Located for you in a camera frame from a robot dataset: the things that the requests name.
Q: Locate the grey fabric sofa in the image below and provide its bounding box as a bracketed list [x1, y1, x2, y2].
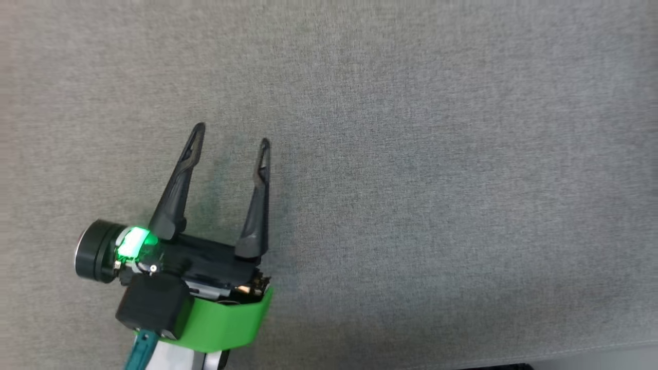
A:
[0, 0, 658, 370]

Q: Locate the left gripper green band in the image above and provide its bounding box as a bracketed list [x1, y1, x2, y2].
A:
[74, 122, 275, 354]

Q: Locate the teal left camera connector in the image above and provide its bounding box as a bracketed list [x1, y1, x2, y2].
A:
[122, 330, 161, 370]

